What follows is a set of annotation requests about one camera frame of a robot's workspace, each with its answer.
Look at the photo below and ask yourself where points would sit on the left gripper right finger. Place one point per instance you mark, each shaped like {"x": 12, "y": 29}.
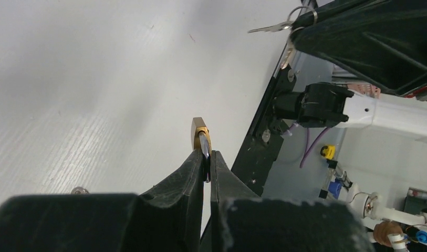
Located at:
{"x": 242, "y": 221}

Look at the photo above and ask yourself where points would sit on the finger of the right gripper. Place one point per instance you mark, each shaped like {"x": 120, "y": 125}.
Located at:
{"x": 381, "y": 42}

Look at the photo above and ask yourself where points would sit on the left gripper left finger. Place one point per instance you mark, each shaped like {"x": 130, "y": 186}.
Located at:
{"x": 167, "y": 217}

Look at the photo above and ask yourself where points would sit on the brass padlock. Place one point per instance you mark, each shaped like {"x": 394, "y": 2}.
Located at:
{"x": 200, "y": 139}

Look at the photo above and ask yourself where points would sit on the padlock keys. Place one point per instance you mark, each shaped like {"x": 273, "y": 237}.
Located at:
{"x": 287, "y": 24}
{"x": 79, "y": 190}

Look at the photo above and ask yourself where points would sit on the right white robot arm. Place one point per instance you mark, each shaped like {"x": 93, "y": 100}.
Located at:
{"x": 326, "y": 105}

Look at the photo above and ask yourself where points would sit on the yellow connector plug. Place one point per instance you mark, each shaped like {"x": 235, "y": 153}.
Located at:
{"x": 328, "y": 151}

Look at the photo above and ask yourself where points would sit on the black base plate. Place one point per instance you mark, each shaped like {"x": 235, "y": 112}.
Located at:
{"x": 263, "y": 140}

